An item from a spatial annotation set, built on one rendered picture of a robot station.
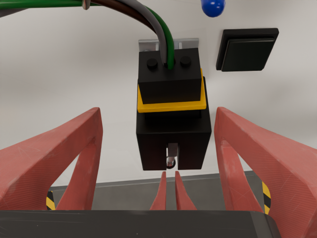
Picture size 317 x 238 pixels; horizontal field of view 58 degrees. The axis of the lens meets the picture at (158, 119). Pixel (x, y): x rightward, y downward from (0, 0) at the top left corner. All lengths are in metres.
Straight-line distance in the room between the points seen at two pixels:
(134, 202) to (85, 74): 1.25
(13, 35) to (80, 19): 0.05
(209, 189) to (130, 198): 0.39
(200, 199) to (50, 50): 1.25
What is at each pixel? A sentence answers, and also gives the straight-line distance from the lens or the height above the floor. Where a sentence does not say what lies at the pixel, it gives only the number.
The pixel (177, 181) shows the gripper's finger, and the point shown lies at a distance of 0.28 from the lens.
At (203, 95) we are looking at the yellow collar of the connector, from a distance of 0.15.
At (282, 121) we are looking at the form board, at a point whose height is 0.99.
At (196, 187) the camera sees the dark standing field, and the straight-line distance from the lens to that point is 1.41.
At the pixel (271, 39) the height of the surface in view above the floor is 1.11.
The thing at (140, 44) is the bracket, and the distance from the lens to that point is 0.23.
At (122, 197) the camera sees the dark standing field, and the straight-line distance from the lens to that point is 1.49.
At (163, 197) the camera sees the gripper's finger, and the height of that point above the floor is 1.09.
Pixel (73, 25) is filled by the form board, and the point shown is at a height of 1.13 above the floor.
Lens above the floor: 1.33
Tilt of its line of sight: 79 degrees down
